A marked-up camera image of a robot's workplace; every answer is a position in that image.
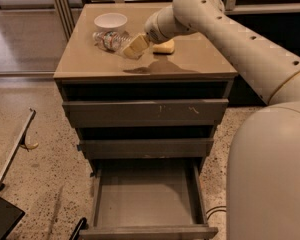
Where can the grey open bottom drawer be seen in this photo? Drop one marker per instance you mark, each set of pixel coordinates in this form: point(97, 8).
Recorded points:
point(148, 199)

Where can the grey middle drawer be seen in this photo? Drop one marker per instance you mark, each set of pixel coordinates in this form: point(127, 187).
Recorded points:
point(146, 148)

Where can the black box at lower left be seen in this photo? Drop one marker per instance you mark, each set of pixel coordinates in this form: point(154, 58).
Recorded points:
point(10, 215)

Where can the yellow sponge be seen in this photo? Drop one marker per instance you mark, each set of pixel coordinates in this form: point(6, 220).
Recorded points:
point(167, 47)

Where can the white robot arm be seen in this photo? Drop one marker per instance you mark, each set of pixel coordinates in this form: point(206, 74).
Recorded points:
point(263, 172)

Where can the grey top drawer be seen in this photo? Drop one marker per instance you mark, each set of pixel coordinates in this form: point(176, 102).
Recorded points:
point(88, 114)

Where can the clear plastic water bottle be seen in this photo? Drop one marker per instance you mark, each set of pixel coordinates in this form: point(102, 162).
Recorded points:
point(114, 42)

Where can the white ceramic bowl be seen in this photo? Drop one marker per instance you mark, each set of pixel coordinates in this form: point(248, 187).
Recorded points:
point(111, 22)

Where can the black handle near drawer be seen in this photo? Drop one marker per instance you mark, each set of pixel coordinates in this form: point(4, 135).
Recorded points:
point(81, 225)

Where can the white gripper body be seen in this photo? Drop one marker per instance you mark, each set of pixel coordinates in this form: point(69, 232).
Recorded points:
point(152, 30)

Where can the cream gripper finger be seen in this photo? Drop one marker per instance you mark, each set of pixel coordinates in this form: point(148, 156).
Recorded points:
point(135, 48)

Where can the tan three-drawer cabinet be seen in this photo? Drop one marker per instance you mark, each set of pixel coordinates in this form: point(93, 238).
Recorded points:
point(195, 70)

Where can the grey metal bar with hook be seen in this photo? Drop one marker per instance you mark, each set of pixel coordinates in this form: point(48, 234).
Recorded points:
point(20, 142)

